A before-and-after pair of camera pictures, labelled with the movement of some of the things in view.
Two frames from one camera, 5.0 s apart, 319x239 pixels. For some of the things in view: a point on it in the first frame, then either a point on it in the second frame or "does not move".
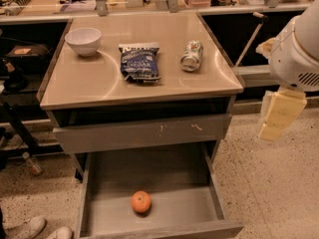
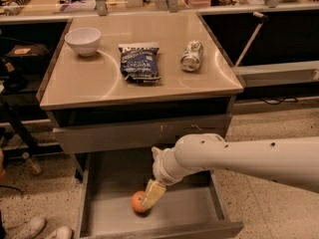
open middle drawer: (180, 178) does not move
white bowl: (84, 40) does not move
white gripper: (291, 63) to (160, 168)
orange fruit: (141, 201) does not move
